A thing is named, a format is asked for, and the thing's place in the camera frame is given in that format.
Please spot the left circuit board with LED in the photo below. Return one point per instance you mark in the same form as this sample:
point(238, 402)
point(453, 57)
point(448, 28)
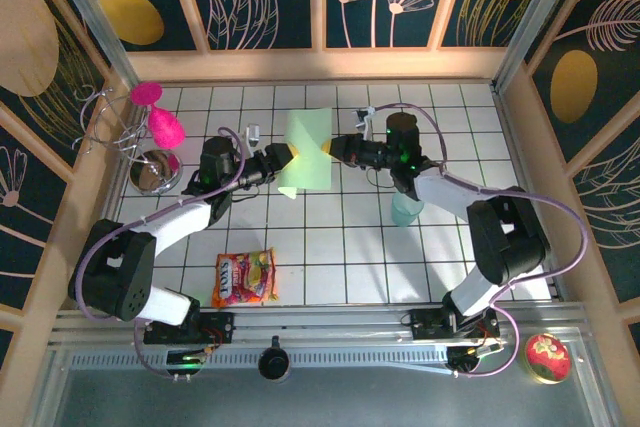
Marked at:
point(190, 359)

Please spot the pink plastic wine glasses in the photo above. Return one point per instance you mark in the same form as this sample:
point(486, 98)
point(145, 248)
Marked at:
point(167, 127)

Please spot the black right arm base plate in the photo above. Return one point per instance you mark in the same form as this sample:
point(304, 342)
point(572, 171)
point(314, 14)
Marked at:
point(425, 324)

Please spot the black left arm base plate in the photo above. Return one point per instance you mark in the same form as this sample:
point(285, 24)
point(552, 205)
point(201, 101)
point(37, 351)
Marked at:
point(222, 327)

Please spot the aluminium mounting rail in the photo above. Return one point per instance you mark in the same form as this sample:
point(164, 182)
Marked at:
point(320, 319)

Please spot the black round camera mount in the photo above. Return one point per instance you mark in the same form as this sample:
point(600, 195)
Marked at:
point(274, 363)

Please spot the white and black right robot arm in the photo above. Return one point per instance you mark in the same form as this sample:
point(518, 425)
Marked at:
point(505, 237)

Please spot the round tin with red lid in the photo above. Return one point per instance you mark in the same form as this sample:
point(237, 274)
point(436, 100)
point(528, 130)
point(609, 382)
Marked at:
point(547, 359)

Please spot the aluminium frame post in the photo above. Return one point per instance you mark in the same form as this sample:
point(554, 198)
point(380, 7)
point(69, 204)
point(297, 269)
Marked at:
point(540, 17)
point(90, 17)

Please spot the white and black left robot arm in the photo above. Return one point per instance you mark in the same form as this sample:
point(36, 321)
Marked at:
point(175, 224)

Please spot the orange Fox's candy bag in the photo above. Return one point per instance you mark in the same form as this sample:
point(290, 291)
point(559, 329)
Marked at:
point(245, 279)

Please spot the teal translucent plastic cup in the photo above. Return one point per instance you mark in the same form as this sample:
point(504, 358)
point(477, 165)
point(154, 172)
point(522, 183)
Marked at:
point(406, 212)

